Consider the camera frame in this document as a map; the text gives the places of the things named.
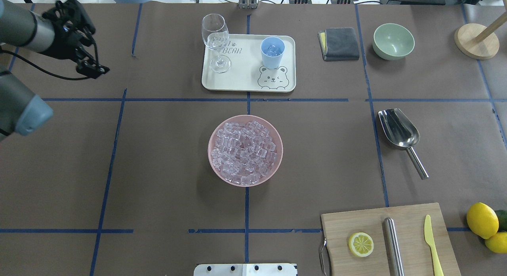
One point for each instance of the wooden cup stand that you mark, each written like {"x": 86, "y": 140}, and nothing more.
{"x": 478, "y": 41}

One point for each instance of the steel muddler rod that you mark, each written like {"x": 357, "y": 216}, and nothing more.
{"x": 393, "y": 248}

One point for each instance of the pink bowl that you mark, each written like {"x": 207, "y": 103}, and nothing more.
{"x": 245, "y": 181}

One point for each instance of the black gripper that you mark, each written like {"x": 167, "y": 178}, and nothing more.
{"x": 63, "y": 41}

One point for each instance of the wooden cutting board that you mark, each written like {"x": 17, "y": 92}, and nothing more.
{"x": 409, "y": 224}

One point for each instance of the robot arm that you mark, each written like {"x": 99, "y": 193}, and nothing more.
{"x": 23, "y": 111}

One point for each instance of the lemon half slice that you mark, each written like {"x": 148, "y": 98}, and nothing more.
{"x": 360, "y": 244}

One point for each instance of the yellow plastic knife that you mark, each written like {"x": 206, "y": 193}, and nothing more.
{"x": 430, "y": 241}

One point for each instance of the stainless steel ice scoop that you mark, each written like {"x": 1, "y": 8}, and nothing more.
{"x": 402, "y": 134}

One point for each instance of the light blue plastic cup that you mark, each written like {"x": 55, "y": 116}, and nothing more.
{"x": 272, "y": 50}

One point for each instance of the cream bear tray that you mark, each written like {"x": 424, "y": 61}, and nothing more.
{"x": 247, "y": 72}

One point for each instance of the pile of clear ice cubes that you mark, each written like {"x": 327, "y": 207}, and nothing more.
{"x": 244, "y": 151}

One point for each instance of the large yellow lemon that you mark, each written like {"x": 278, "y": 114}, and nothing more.
{"x": 482, "y": 220}

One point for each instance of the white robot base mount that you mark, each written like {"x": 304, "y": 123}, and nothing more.
{"x": 246, "y": 269}

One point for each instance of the light green bowl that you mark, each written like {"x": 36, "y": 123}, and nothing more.
{"x": 392, "y": 42}

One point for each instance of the small yellow lemon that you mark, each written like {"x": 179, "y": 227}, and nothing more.
{"x": 497, "y": 243}

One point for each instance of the clear wine glass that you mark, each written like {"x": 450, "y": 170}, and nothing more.
{"x": 215, "y": 35}

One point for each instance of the folded grey cloth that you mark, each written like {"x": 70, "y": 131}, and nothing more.
{"x": 339, "y": 44}

